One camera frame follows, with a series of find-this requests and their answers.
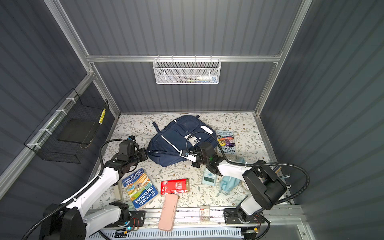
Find pink pencil case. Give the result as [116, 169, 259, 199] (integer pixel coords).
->
[158, 194, 179, 232]

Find black grey stapler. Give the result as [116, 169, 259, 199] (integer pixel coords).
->
[113, 181, 124, 202]

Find blue Treehouse book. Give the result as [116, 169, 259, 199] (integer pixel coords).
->
[122, 168, 159, 211]

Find small clear staples box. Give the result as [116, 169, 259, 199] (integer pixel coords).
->
[200, 206, 211, 222]

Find purple Treehouse book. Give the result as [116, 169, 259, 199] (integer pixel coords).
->
[216, 130, 237, 159]

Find black wire mesh basket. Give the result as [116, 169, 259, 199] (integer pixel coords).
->
[25, 91, 109, 164]

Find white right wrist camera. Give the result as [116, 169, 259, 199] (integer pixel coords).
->
[179, 150, 197, 162]

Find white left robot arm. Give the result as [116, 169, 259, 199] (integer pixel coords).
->
[22, 136, 148, 240]

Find navy blue student backpack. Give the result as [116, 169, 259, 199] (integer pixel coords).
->
[147, 115, 218, 167]

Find red tissue packet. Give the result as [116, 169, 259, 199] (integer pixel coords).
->
[161, 179, 190, 195]

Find teal calculator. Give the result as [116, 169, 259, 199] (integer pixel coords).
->
[202, 168, 218, 186]

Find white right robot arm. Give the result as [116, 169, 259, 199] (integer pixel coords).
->
[183, 143, 310, 223]

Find light blue folded umbrella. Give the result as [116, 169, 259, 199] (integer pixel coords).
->
[218, 162, 246, 194]

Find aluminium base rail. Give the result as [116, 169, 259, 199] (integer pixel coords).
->
[129, 205, 308, 230]

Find white wire mesh basket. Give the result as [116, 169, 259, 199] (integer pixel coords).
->
[153, 58, 222, 85]

